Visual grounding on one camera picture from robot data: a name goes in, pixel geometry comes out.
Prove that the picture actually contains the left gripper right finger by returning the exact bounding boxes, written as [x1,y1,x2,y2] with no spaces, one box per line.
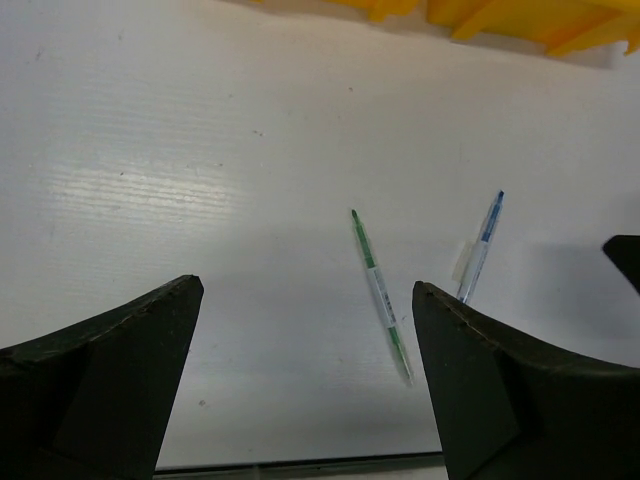
[412,282,639,479]

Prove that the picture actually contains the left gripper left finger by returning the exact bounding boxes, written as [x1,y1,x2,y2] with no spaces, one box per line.
[1,275,204,479]

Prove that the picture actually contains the blue clear pen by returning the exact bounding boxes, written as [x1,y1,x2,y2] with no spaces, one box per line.
[453,190,505,304]

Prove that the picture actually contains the green clear pen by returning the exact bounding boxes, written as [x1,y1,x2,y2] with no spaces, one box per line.
[351,209,413,385]

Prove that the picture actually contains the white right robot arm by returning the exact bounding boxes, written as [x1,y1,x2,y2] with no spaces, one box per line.
[602,235,640,293]

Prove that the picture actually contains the orange four-compartment organizer tray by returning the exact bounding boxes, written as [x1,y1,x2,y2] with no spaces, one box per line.
[249,0,640,57]

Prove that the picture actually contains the black mounting rail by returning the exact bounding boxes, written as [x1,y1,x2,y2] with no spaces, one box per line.
[153,452,445,479]

